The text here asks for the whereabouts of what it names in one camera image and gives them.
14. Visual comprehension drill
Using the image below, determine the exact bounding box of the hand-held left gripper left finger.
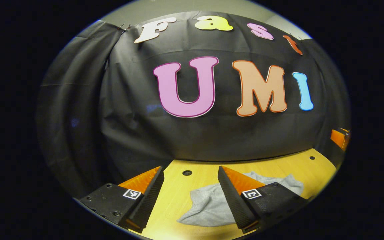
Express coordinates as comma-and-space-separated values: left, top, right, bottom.
78, 166, 165, 234

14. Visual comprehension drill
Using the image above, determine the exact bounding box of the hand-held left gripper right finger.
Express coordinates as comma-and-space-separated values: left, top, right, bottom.
217, 165, 309, 234

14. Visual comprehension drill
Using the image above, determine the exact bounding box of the grey sweatshirt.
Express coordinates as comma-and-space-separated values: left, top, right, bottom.
177, 171, 304, 228

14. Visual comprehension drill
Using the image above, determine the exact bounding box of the black backdrop cloth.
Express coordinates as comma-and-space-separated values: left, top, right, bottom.
36, 12, 351, 200

